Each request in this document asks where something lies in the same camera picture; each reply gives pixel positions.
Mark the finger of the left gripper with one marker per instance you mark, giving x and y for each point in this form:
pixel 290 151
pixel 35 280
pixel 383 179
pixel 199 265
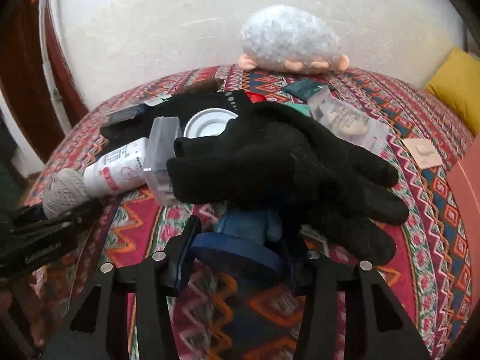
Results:
pixel 27 244

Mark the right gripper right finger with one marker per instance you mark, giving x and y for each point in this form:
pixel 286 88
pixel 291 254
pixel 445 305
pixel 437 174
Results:
pixel 349 309

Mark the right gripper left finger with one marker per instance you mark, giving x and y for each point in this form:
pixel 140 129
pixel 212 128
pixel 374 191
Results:
pixel 96 324

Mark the dark blue round box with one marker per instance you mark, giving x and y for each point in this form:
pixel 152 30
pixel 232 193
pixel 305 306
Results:
pixel 241 244

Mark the white pill bottle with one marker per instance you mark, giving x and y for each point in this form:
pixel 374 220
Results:
pixel 118 171

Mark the black knit glove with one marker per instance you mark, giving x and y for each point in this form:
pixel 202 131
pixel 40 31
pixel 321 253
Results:
pixel 273 158

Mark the black nike sock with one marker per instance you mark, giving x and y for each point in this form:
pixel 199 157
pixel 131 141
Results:
pixel 135 121

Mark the beige yarn ball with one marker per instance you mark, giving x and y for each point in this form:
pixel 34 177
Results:
pixel 66 190

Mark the patterned red bedspread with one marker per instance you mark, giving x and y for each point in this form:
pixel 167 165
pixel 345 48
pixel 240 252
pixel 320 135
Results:
pixel 220 317

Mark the clear plastic box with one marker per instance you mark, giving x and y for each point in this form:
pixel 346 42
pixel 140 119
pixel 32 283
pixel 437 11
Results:
pixel 164 131

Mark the small beige card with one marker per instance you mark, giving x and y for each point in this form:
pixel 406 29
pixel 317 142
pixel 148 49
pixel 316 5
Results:
pixel 423 152

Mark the salmon pink storage box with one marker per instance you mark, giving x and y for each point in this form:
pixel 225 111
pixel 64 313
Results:
pixel 463 180

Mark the clear packaged item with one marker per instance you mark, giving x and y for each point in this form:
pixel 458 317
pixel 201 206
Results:
pixel 347 122

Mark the dark green packet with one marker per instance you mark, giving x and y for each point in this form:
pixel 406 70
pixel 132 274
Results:
pixel 304 89

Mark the yellow cushion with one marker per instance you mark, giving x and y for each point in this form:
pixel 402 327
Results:
pixel 456 84

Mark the grey hedgehog plush toy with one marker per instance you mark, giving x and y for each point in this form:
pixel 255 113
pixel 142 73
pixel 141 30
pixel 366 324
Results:
pixel 281 38

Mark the white pipe on wall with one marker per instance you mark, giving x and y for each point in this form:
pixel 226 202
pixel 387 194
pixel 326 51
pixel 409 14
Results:
pixel 54 95

